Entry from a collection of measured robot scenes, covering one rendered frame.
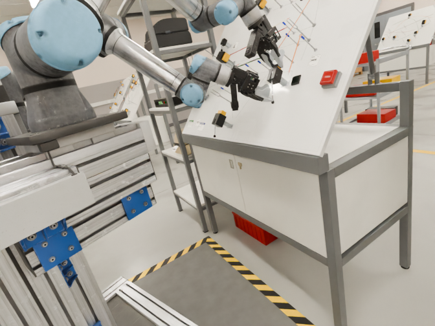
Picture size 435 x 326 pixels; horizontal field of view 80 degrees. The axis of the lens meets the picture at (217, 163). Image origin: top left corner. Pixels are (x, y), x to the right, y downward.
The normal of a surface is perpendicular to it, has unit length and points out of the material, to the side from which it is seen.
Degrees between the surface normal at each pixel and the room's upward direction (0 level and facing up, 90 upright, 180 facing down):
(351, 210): 90
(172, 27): 90
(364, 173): 90
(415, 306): 0
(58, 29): 95
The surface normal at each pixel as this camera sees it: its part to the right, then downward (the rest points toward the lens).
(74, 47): 0.73, 0.15
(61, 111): 0.48, -0.15
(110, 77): 0.50, 0.17
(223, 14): -0.47, 0.72
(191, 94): -0.03, 0.33
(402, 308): -0.22, -0.93
